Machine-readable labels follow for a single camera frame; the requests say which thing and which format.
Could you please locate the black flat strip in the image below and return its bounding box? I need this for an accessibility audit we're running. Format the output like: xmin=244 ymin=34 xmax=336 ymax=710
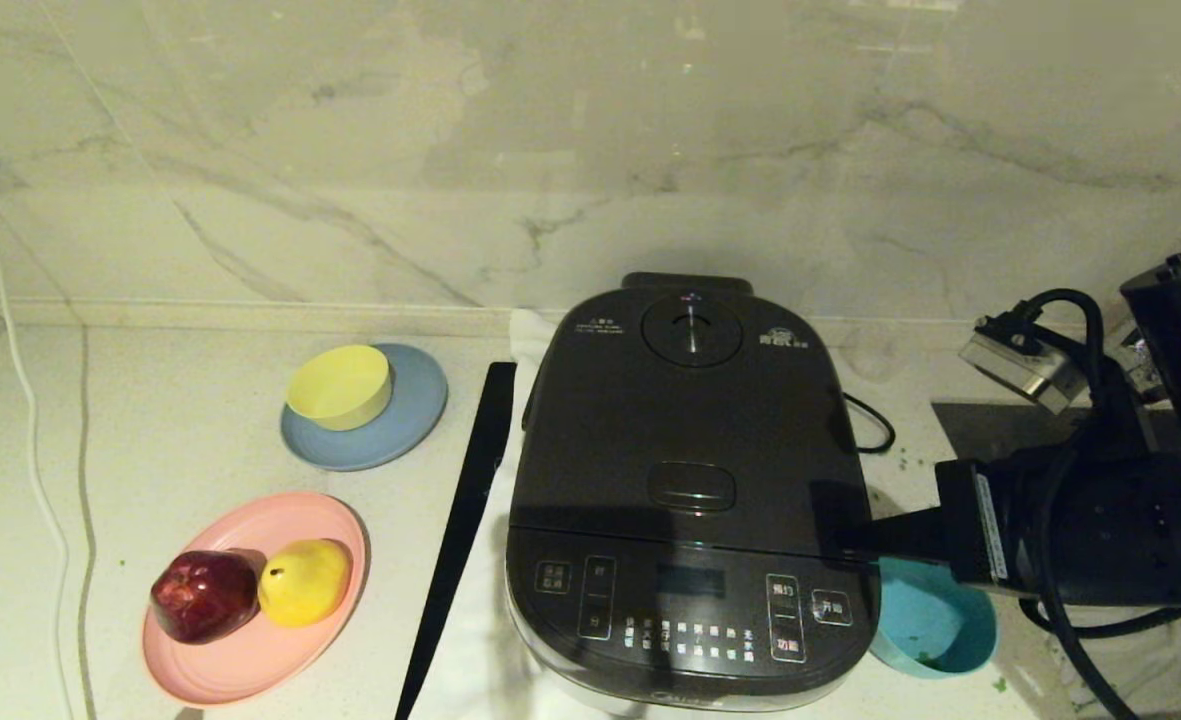
xmin=394 ymin=362 xmax=518 ymax=720

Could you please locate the red apple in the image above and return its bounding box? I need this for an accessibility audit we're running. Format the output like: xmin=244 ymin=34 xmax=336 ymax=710
xmin=150 ymin=550 xmax=261 ymax=645

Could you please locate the dark grey rice cooker lid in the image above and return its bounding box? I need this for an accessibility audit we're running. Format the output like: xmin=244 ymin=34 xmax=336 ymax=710
xmin=507 ymin=272 xmax=881 ymax=559

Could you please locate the black camera cable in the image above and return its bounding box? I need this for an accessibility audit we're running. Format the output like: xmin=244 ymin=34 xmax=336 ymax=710
xmin=990 ymin=288 xmax=1181 ymax=720

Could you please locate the yellow pear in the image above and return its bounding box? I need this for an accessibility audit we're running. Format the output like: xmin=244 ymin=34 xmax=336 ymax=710
xmin=257 ymin=539 xmax=353 ymax=629

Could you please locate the teal bowl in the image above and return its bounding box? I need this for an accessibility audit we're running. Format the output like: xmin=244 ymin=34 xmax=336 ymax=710
xmin=870 ymin=556 xmax=999 ymax=680

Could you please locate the blue plate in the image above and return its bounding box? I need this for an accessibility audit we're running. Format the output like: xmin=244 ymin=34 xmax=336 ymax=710
xmin=280 ymin=343 xmax=449 ymax=473

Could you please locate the black power cord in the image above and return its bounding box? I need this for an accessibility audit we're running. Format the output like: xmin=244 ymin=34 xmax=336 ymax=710
xmin=843 ymin=393 xmax=897 ymax=454

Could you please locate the pink plate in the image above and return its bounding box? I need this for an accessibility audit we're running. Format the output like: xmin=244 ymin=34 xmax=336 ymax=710
xmin=141 ymin=491 xmax=370 ymax=707

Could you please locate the stainless steel sink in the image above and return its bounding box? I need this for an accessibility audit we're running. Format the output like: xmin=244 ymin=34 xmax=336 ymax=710
xmin=933 ymin=402 xmax=1091 ymax=463

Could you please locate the yellow bowl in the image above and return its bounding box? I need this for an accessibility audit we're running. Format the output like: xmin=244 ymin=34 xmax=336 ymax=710
xmin=285 ymin=344 xmax=394 ymax=432

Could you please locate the white cable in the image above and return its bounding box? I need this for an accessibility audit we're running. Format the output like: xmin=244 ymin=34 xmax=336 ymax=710
xmin=0 ymin=170 xmax=86 ymax=720

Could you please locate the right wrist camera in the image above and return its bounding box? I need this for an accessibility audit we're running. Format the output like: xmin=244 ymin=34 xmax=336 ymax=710
xmin=957 ymin=314 xmax=1088 ymax=417

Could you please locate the white cloth with green bits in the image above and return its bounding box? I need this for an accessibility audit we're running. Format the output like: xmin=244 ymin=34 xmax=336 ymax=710
xmin=1050 ymin=605 xmax=1181 ymax=720

